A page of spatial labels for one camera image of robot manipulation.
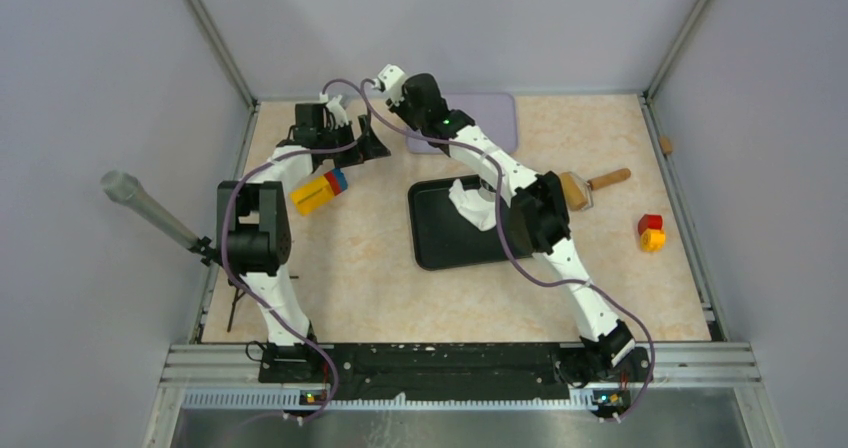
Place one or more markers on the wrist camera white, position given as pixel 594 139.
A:
pixel 390 81
pixel 336 106

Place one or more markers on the black baking tray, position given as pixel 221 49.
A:
pixel 441 237

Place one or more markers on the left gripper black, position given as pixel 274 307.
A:
pixel 369 146

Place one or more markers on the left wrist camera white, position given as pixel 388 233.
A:
pixel 336 106

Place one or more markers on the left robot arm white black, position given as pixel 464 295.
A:
pixel 304 172

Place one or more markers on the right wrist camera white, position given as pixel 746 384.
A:
pixel 390 81

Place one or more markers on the yellow red blue toy block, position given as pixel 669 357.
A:
pixel 318 192

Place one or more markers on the wooden dough roller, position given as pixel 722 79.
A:
pixel 578 192

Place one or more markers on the small wooden cork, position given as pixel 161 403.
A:
pixel 666 145

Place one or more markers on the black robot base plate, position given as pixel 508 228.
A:
pixel 446 372

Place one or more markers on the grey microphone on tripod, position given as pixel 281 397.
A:
pixel 149 210

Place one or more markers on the lilac rectangular tray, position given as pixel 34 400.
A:
pixel 495 113

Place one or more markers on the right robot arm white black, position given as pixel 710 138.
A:
pixel 538 218

